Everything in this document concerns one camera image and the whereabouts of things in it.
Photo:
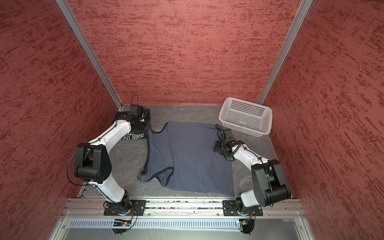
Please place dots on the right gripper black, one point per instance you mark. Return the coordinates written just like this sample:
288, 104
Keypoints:
216, 148

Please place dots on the grey blue tank top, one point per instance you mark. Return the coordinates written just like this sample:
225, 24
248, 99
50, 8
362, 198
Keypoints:
181, 157

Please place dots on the aluminium corner post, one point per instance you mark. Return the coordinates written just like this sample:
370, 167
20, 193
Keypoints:
291, 35
79, 33

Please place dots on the left aluminium corner post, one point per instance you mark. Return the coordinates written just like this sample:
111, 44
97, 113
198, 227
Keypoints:
79, 33

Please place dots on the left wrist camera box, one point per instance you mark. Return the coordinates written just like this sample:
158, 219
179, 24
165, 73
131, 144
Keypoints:
136, 111

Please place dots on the aluminium mounting rail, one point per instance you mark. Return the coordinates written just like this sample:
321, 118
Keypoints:
204, 208

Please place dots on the left controller board with wires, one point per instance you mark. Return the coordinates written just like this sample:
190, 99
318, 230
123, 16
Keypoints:
121, 223

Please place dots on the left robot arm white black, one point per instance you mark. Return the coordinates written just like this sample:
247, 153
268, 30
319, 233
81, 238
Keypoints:
93, 165

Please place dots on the white slotted cable duct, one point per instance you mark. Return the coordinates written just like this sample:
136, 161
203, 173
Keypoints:
230, 225

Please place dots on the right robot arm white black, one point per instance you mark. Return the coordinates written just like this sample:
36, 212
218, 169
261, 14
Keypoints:
269, 181

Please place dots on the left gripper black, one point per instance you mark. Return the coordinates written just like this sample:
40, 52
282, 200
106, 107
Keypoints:
147, 127

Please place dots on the white plastic laundry basket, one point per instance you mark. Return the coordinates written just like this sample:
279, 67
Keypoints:
246, 117

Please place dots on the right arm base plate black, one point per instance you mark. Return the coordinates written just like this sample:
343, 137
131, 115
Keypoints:
236, 208

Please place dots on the right aluminium corner post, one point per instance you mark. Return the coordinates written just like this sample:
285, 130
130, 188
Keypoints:
291, 35

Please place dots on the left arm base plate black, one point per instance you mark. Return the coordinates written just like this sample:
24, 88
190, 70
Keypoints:
137, 208

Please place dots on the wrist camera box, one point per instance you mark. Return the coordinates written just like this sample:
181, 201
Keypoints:
136, 111
227, 136

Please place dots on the controller board with wires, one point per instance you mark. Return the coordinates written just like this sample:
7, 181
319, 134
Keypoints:
121, 223
246, 226

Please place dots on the right controller board with wires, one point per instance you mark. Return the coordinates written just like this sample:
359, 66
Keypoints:
246, 226

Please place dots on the navy tank top red trim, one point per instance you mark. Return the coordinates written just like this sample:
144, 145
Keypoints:
135, 136

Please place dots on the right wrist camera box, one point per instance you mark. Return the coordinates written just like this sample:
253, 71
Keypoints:
227, 136

